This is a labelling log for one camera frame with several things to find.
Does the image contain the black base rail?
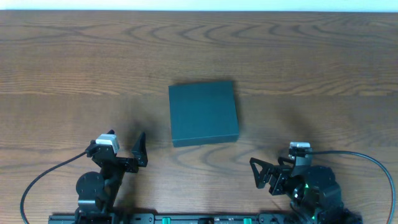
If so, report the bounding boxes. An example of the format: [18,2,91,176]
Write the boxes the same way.
[48,212,364,224]

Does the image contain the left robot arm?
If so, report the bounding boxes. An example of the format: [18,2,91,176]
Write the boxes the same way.
[75,130,148,223]

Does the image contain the dark green box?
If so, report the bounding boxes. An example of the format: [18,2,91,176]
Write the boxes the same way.
[169,80,239,147]

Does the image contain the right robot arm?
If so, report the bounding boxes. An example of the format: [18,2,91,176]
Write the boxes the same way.
[249,156,363,223]

